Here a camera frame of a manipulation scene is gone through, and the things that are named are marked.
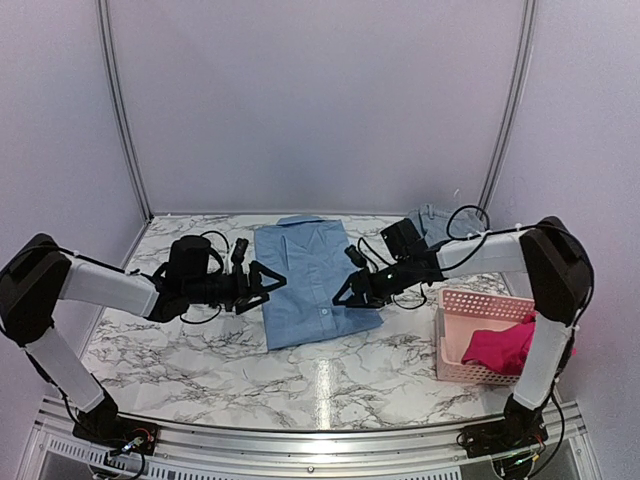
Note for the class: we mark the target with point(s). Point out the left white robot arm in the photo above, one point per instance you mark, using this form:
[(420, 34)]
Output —
[(43, 279)]

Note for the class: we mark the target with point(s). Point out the right aluminium frame post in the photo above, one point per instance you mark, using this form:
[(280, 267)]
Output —
[(524, 51)]

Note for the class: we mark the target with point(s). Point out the left aluminium frame post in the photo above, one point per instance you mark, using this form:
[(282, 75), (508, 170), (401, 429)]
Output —
[(119, 108)]

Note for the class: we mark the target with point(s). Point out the light blue shirt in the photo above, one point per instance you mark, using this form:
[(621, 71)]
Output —
[(309, 252)]

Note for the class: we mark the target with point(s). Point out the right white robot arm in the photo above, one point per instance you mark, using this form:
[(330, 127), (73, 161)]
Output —
[(558, 268)]

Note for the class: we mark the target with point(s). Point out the aluminium table front rail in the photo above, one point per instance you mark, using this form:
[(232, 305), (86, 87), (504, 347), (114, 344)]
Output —
[(192, 451)]

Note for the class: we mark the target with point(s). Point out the aluminium frame post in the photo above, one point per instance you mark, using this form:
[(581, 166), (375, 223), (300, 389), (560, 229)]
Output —
[(119, 108), (524, 51)]

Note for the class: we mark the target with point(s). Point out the magenta red garment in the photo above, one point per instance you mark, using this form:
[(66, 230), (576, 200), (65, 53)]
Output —
[(502, 352)]

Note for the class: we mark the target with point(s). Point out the folded blue jeans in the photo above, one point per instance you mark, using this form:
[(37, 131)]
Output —
[(436, 225)]

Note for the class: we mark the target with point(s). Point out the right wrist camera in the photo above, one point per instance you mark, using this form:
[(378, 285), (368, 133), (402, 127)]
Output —
[(357, 258)]

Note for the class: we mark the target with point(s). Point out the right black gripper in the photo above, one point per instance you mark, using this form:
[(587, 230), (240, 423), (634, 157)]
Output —
[(371, 288)]

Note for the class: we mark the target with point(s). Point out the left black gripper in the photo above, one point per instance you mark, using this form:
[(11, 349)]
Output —
[(241, 292)]

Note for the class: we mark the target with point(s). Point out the pink plastic laundry basket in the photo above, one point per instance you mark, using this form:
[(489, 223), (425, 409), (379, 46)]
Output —
[(459, 314)]

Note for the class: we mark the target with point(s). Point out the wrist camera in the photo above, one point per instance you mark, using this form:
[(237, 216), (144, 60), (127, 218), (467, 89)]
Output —
[(357, 258), (236, 258)]

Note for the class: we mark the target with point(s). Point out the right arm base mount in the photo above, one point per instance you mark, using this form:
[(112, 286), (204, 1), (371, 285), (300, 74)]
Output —
[(499, 436)]

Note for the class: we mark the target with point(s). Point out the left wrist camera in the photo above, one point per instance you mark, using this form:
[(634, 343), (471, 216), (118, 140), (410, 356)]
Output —
[(236, 258)]

